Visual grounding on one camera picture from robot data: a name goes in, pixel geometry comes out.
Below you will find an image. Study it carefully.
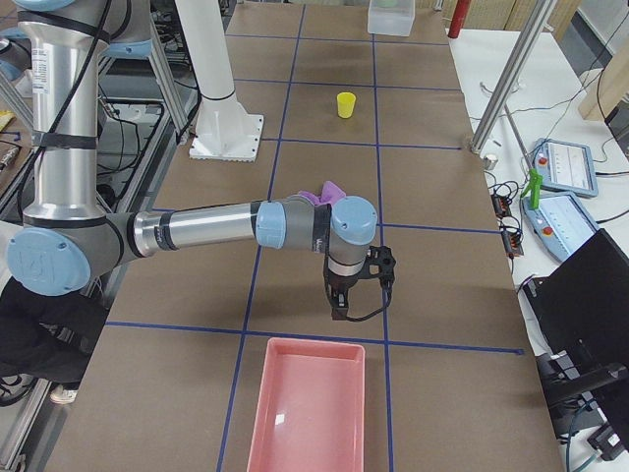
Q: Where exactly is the red fire extinguisher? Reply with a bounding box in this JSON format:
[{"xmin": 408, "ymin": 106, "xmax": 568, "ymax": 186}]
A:
[{"xmin": 448, "ymin": 0, "xmax": 471, "ymax": 39}]

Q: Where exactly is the purple fleece cloth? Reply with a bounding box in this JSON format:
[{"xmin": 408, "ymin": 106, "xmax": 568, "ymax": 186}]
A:
[{"xmin": 298, "ymin": 181, "xmax": 347, "ymax": 207}]

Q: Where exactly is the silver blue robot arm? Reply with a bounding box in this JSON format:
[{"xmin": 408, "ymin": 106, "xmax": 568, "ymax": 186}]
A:
[{"xmin": 5, "ymin": 1, "xmax": 391, "ymax": 321}]

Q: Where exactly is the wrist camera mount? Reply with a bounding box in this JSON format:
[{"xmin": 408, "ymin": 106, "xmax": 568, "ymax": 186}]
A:
[{"xmin": 363, "ymin": 246, "xmax": 396, "ymax": 297}]

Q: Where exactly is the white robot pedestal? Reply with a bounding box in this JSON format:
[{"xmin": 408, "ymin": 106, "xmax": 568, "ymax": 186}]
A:
[{"xmin": 176, "ymin": 0, "xmax": 264, "ymax": 162}]

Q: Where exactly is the clear plastic storage box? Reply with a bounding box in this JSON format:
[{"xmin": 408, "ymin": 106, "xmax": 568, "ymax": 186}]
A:
[{"xmin": 368, "ymin": 0, "xmax": 416, "ymax": 37}]

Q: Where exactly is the aluminium frame post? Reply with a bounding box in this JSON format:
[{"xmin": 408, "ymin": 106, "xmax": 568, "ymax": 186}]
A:
[{"xmin": 470, "ymin": 0, "xmax": 557, "ymax": 154}]

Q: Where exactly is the pink plastic bin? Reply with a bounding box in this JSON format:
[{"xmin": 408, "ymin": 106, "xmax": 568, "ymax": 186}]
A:
[{"xmin": 247, "ymin": 337, "xmax": 366, "ymax": 472}]

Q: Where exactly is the yellow plastic cup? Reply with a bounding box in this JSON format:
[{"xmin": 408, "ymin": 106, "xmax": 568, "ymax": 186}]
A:
[{"xmin": 336, "ymin": 91, "xmax": 357, "ymax": 119}]

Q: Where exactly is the black monitor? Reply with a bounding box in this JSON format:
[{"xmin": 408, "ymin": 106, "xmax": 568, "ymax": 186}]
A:
[{"xmin": 524, "ymin": 228, "xmax": 628, "ymax": 444}]

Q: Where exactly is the blue teach pendant tablet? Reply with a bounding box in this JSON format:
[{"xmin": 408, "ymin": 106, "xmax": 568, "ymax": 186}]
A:
[{"xmin": 533, "ymin": 139, "xmax": 599, "ymax": 198}]

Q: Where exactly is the reacher grabber tool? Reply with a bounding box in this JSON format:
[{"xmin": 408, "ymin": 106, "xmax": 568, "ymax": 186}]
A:
[{"xmin": 480, "ymin": 82, "xmax": 543, "ymax": 212}]

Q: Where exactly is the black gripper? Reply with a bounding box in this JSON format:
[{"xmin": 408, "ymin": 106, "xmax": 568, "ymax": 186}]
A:
[{"xmin": 323, "ymin": 267, "xmax": 362, "ymax": 320}]

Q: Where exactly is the standing person in black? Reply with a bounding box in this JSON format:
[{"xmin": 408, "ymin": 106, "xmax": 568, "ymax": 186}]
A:
[{"xmin": 1, "ymin": 277, "xmax": 108, "ymax": 405}]

